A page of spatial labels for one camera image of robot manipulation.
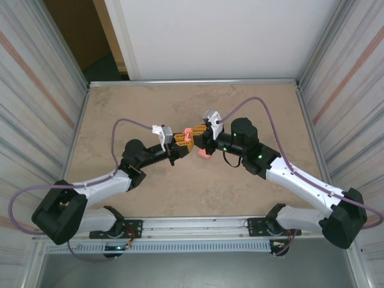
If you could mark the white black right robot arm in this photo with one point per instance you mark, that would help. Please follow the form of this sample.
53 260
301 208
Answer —
300 183

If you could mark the pink earbud charging case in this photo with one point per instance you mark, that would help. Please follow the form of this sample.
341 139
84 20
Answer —
188 132
203 154

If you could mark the brown wooden door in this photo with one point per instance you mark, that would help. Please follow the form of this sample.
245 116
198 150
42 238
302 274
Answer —
78 30

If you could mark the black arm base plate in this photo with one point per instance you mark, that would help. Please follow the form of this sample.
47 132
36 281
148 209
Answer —
255 226
135 228

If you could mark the aluminium corner post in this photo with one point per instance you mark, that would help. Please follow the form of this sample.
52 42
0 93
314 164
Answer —
325 40

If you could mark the white door frame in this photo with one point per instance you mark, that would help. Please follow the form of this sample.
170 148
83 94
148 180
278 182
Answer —
121 45

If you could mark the aluminium arm base rail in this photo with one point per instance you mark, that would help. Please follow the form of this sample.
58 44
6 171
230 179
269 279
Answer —
195 225

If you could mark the striped corrugated enclosure panel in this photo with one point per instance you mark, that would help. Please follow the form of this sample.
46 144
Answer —
354 90
30 90

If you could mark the aluminium frame rail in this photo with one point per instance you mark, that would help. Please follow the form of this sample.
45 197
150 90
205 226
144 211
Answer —
305 105
71 150
195 81

